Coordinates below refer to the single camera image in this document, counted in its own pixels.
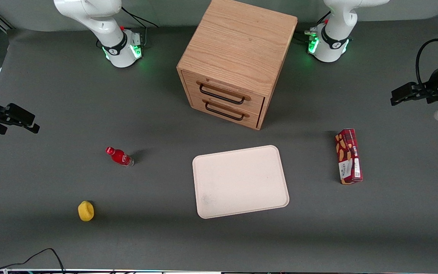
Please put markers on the red drink bottle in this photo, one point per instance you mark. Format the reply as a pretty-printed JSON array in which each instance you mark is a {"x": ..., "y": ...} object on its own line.
[{"x": 120, "y": 156}]

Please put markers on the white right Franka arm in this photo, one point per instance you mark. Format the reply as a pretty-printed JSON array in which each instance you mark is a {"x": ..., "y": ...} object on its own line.
[{"x": 107, "y": 26}]

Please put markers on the aluminium frame rail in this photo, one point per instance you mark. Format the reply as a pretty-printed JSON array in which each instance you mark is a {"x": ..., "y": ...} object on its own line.
[{"x": 1, "y": 19}]

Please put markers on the wooden two-drawer cabinet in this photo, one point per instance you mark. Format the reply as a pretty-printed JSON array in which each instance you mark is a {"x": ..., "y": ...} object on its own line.
[{"x": 238, "y": 38}]

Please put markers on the red cookie box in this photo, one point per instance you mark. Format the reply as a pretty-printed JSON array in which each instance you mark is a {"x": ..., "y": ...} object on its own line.
[{"x": 349, "y": 156}]

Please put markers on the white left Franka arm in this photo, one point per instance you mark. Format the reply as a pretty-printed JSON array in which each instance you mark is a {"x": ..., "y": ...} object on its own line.
[{"x": 335, "y": 26}]

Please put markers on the yellow lemon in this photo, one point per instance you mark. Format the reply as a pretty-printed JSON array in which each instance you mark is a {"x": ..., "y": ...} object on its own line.
[{"x": 86, "y": 211}]

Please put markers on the cream rectangular tray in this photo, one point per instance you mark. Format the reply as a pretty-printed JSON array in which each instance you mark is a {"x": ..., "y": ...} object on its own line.
[{"x": 238, "y": 182}]

